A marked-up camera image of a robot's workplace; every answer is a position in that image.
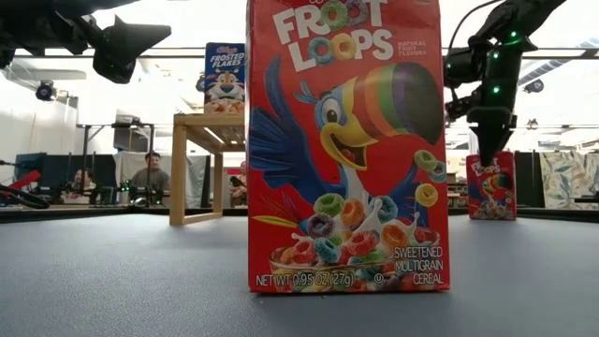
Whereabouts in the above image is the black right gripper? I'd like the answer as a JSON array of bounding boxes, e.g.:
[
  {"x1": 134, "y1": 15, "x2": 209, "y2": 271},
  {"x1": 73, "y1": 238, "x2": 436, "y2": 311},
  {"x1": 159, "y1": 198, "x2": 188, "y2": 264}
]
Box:
[{"x1": 467, "y1": 69, "x2": 521, "y2": 169}]

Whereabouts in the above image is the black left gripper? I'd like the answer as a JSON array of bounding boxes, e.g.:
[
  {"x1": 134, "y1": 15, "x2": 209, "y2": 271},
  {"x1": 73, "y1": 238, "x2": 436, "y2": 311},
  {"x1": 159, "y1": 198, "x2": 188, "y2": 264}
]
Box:
[{"x1": 49, "y1": 11, "x2": 172, "y2": 85}]

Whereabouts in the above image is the red Froot Loops cereal box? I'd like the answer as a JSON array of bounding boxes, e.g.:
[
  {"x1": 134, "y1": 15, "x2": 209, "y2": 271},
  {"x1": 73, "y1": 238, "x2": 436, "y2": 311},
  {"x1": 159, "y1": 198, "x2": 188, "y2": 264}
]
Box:
[
  {"x1": 465, "y1": 150, "x2": 518, "y2": 221},
  {"x1": 245, "y1": 0, "x2": 451, "y2": 295}
]

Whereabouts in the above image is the blue Frosted Flakes cereal box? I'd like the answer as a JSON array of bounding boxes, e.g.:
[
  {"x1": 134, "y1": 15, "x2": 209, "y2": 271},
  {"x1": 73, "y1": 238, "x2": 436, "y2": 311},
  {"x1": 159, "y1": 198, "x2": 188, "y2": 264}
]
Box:
[{"x1": 203, "y1": 41, "x2": 247, "y2": 115}]

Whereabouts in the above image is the wooden slatted shelf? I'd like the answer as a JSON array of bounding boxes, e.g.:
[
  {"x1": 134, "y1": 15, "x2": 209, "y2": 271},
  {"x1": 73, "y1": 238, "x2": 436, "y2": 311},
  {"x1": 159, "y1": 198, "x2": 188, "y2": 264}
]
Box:
[{"x1": 168, "y1": 112, "x2": 248, "y2": 227}]

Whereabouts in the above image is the black partition panel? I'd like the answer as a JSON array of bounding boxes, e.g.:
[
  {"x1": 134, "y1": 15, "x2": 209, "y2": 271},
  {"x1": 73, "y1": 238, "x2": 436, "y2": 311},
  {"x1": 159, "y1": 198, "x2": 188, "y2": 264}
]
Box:
[{"x1": 514, "y1": 150, "x2": 547, "y2": 209}]

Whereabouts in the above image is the floral patterned curtain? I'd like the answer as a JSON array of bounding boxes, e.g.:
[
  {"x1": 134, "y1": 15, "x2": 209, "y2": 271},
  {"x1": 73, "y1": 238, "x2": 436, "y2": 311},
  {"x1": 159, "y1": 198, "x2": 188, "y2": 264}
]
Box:
[{"x1": 538, "y1": 152, "x2": 599, "y2": 211}]

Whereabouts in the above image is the black metal stand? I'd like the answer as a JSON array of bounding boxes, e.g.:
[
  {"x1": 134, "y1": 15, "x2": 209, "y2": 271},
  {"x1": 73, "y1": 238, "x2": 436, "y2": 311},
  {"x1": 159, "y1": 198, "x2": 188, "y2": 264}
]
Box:
[{"x1": 77, "y1": 122, "x2": 156, "y2": 207}]

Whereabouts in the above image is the dark low partition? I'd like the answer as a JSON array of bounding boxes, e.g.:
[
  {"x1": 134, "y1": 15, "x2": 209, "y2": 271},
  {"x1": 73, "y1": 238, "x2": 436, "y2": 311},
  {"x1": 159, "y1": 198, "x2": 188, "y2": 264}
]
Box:
[{"x1": 13, "y1": 152, "x2": 116, "y2": 191}]

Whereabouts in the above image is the white curtain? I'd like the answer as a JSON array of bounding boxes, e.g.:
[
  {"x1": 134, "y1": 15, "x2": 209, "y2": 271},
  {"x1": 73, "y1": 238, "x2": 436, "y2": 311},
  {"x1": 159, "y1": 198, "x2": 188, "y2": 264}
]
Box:
[{"x1": 114, "y1": 150, "x2": 210, "y2": 209}]

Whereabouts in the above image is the red bar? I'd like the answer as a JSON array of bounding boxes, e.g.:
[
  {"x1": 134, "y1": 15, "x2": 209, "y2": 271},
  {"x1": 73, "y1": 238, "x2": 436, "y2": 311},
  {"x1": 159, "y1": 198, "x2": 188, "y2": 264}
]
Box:
[{"x1": 7, "y1": 168, "x2": 43, "y2": 191}]

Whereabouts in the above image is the long ceiling light rail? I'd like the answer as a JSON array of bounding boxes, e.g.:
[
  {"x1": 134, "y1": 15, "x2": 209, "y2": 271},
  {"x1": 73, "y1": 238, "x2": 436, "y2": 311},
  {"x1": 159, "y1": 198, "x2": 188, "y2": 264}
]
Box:
[{"x1": 0, "y1": 45, "x2": 599, "y2": 61}]

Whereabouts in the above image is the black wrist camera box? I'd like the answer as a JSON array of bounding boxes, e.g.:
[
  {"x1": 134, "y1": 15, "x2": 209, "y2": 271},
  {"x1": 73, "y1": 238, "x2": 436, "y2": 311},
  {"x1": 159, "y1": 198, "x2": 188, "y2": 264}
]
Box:
[{"x1": 443, "y1": 46, "x2": 484, "y2": 89}]

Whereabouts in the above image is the black metal table frame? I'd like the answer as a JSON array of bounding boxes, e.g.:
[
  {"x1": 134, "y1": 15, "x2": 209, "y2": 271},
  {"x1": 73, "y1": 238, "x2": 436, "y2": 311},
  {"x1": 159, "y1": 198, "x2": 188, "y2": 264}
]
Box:
[{"x1": 0, "y1": 205, "x2": 599, "y2": 222}]

